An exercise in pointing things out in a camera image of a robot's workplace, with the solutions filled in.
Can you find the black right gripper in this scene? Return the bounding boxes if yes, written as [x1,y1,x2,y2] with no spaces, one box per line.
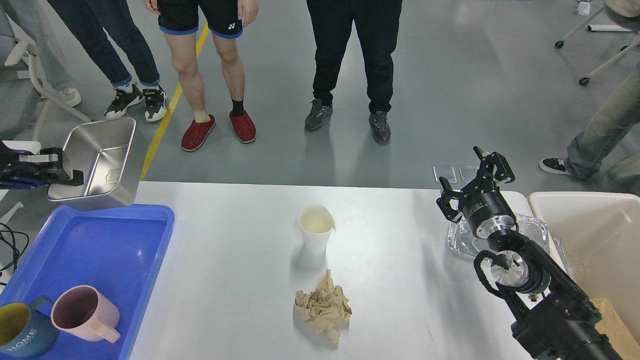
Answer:
[436,146,517,239]

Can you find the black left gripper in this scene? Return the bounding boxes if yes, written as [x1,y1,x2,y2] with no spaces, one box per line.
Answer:
[0,141,85,190]

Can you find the aluminium foil tray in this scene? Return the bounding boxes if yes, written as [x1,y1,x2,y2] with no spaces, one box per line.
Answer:
[447,213,551,258]

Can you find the stainless steel rectangular tray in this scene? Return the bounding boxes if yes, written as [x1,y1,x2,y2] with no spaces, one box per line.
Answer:
[46,117,147,211]

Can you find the pink mug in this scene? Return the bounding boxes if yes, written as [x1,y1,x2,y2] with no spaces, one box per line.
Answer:
[50,285,121,344]

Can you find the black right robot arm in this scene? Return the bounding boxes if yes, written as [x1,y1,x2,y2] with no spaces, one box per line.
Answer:
[436,146,621,360]

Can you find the grey office chair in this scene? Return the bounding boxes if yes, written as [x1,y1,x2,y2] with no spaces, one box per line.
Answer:
[1,7,91,141]

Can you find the person in grey trousers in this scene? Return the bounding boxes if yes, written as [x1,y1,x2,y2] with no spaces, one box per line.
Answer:
[1,0,82,107]

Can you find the blue plastic tray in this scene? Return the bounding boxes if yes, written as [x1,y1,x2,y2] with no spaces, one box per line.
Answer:
[1,203,175,360]

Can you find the person in faded jeans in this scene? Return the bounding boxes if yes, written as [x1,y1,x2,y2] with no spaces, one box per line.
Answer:
[538,63,640,197]

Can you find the beige plastic bin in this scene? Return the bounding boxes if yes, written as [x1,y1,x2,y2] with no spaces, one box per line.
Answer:
[528,191,640,340]

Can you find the person in dark jeans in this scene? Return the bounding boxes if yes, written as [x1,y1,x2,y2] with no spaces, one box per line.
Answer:
[48,0,167,122]

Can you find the white paper cup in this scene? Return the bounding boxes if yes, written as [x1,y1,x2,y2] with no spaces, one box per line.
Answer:
[297,203,336,254]

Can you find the blue and yellow mug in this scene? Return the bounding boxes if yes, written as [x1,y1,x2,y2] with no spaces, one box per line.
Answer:
[0,295,59,359]

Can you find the crumpled brown paper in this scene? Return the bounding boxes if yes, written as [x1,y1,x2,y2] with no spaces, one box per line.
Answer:
[294,269,353,346]

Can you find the person in black shorts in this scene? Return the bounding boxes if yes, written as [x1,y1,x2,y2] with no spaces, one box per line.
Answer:
[144,0,260,152]

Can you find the person in black trousers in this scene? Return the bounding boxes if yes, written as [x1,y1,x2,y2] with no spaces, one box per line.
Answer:
[304,0,404,146]

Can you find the white chair base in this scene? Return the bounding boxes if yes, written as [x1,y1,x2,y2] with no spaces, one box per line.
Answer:
[554,0,639,87]

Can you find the black cables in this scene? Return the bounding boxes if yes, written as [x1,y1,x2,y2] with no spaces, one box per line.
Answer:
[0,222,30,273]

